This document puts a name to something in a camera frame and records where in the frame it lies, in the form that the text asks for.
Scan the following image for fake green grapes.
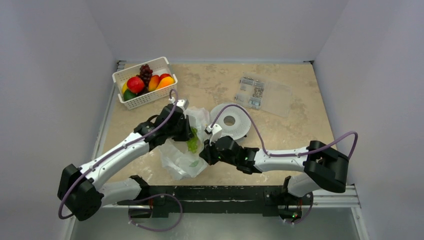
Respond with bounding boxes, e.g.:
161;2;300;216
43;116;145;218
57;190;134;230
186;127;199;154

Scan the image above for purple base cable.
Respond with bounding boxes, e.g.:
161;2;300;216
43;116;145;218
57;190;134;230
127;193;184;232
281;195;316;226

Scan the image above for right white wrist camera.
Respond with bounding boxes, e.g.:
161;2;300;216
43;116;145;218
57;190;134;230
205;123;222;145

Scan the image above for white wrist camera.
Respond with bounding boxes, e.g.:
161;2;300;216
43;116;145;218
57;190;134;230
168;97;190;111
205;123;222;145

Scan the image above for clear plastic screw box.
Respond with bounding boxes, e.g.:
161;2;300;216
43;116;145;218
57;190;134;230
234;72;292;118

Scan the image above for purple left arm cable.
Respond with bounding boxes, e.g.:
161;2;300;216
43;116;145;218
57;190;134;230
58;88;180;220

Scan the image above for fake green avocado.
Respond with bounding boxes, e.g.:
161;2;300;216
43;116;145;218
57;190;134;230
122;89;138;102

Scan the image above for fake red peach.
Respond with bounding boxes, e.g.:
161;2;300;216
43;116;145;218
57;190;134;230
159;73;171;80

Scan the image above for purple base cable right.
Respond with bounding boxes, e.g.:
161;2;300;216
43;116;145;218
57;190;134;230
281;195;316;226

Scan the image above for white plastic basket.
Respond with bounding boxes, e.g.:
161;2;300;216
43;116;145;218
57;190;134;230
112;56;178;110

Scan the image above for fake red fruit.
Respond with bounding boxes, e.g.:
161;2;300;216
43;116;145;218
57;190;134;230
126;76;145;94

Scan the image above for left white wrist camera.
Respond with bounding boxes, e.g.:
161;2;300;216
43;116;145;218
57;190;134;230
168;97;190;111

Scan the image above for fake purple grapes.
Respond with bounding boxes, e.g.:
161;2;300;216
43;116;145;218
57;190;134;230
137;64;153;87

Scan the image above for white plastic bag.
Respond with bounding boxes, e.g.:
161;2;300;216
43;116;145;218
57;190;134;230
159;107;211;180

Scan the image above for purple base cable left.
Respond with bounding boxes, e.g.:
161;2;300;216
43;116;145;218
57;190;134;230
127;193;184;232

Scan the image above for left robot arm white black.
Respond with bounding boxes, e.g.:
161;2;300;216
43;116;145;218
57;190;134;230
57;100;192;221

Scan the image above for fake yellow banana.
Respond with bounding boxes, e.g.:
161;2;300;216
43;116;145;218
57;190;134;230
121;82;128;95

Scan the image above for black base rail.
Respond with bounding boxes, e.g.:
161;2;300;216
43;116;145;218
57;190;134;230
122;185;313;219

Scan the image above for fake orange fruit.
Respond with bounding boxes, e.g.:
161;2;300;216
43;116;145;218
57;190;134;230
156;76;175;90

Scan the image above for fake orange mango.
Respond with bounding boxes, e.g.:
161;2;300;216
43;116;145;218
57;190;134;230
147;75;160;92

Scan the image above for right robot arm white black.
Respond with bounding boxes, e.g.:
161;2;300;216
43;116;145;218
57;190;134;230
199;136;349;204

